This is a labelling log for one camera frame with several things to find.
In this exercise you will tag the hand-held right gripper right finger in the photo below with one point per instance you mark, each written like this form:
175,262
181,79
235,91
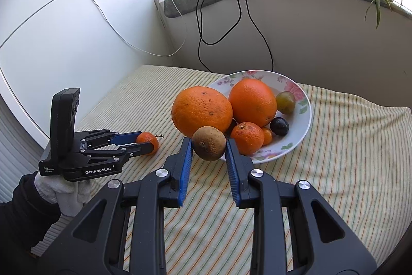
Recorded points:
233,175

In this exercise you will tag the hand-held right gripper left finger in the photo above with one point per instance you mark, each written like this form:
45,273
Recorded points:
186,172

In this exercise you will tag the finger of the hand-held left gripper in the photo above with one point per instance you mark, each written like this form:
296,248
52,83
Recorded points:
135,151
125,138

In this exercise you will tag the small mandarin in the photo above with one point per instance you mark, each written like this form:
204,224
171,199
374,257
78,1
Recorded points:
148,138

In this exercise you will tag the brown kiwi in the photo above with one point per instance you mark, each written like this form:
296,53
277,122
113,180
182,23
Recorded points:
209,143

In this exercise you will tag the speckled mandarin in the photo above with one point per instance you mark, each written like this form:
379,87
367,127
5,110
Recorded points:
247,138

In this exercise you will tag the small kumquat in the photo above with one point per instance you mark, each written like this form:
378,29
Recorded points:
268,136

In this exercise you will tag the large spotted orange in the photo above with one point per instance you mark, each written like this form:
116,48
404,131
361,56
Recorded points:
201,110

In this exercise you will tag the dark plum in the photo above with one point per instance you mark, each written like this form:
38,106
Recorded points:
279,126

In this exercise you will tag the floral white plate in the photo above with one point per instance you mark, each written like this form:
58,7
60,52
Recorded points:
299,120

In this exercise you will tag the green plum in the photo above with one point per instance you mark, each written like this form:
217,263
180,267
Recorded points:
285,102

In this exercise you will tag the person's left forearm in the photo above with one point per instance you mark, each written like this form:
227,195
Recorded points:
25,213

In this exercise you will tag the person's left hand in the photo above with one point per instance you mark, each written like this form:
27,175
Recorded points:
64,194

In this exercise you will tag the large smooth orange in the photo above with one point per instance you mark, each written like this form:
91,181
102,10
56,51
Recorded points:
252,102

